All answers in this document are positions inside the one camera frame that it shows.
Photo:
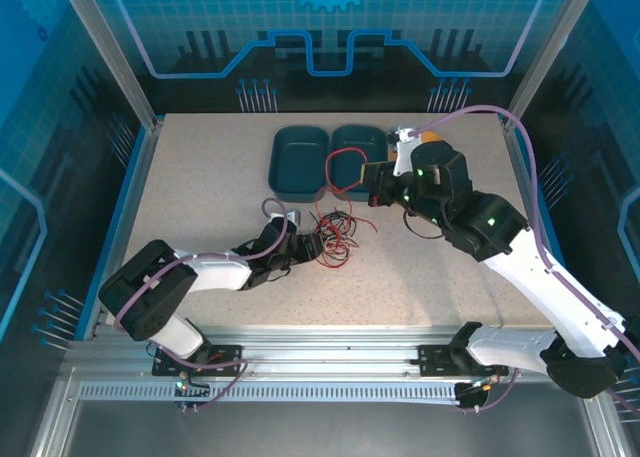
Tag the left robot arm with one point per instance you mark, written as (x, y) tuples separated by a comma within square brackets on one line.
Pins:
[(215, 272)]

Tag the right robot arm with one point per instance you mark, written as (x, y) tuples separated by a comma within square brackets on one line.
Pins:
[(550, 297)]

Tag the dark teal plastic bin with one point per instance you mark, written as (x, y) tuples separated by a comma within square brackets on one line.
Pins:
[(350, 137), (300, 162)]

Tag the orange plastic bin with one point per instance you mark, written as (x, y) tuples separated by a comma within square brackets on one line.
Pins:
[(432, 136)]

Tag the left base connector cluster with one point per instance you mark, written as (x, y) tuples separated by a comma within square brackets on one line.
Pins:
[(192, 387)]

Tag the base connector cluster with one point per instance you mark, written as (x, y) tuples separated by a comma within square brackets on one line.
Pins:
[(472, 394), (192, 387)]

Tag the steel sheet base panel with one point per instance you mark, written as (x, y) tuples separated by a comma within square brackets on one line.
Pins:
[(325, 432)]

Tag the right base connector cluster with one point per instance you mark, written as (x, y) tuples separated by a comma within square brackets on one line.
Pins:
[(472, 394)]

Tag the aluminium side rail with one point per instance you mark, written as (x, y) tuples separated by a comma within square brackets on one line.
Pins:
[(515, 142), (132, 192)]

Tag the aluminium mounting rail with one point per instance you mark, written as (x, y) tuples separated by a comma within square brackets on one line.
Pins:
[(325, 352)]

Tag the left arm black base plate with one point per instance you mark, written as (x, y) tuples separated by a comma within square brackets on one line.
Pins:
[(225, 357)]

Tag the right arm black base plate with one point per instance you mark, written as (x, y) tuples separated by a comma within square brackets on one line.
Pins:
[(432, 359)]

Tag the aluminium frame post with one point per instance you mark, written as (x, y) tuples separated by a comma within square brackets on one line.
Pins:
[(112, 52), (550, 52)]

